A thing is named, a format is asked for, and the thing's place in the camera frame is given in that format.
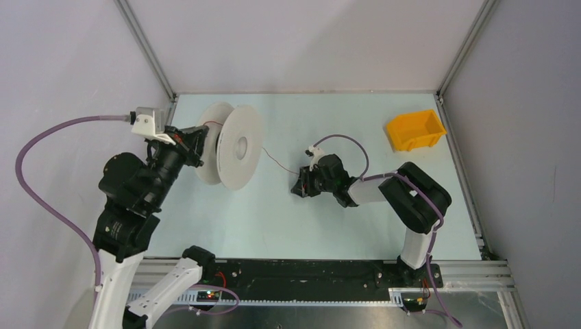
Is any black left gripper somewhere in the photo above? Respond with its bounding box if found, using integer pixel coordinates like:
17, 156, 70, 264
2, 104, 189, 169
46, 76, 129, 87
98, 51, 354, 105
146, 123, 210, 208

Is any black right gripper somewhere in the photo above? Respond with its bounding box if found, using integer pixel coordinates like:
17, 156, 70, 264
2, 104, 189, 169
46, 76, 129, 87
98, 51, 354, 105
291, 163, 336, 197

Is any thin red wire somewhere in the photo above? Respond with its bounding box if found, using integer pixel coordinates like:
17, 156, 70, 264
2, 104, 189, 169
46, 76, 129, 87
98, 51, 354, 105
201, 119, 301, 175

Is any white plastic cable spool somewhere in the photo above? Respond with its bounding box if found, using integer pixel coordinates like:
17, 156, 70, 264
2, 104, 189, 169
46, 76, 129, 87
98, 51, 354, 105
195, 101, 265, 191

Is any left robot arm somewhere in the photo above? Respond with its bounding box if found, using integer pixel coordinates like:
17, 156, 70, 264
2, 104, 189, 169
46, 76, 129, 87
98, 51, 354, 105
89, 125, 217, 328

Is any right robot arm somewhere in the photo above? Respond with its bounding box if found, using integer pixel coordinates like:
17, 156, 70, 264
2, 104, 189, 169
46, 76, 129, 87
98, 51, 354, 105
290, 154, 452, 287

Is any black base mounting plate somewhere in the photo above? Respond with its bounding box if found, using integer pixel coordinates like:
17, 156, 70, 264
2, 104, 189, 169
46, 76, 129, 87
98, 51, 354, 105
207, 259, 423, 302

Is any orange plastic bin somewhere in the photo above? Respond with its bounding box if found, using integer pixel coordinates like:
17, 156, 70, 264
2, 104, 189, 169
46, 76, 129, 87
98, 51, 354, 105
386, 109, 447, 151

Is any left controller board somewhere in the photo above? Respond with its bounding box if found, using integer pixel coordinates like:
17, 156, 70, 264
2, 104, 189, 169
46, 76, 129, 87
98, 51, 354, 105
196, 290, 221, 304

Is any controller board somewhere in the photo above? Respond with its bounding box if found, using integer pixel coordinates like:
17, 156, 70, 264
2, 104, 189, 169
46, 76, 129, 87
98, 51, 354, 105
196, 290, 221, 304
401, 297, 427, 313

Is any right controller board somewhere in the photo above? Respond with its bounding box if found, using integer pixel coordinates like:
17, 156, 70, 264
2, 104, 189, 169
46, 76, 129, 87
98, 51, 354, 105
401, 297, 427, 313

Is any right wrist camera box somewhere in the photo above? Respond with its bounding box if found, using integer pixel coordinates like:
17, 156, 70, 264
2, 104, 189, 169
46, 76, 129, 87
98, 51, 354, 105
306, 145, 325, 171

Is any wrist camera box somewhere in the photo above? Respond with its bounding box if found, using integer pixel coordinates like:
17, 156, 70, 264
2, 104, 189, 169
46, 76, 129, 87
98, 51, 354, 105
131, 107, 176, 145
306, 145, 325, 171

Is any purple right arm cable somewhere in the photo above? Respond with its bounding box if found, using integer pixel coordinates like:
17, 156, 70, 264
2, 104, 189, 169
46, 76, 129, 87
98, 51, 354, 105
313, 134, 464, 329

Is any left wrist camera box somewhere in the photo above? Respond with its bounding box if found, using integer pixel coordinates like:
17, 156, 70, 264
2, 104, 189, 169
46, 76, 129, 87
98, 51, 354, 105
131, 107, 176, 145

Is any left corner aluminium post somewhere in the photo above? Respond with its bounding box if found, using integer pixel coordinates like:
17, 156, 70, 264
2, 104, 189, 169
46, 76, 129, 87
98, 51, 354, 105
114, 0, 177, 103

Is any corner aluminium post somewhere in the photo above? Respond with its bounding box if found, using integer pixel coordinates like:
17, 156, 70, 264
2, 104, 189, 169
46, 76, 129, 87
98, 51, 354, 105
436, 0, 500, 99
114, 0, 177, 103

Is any right corner aluminium post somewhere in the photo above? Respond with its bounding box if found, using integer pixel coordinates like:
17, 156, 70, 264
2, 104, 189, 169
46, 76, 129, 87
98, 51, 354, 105
436, 0, 500, 99

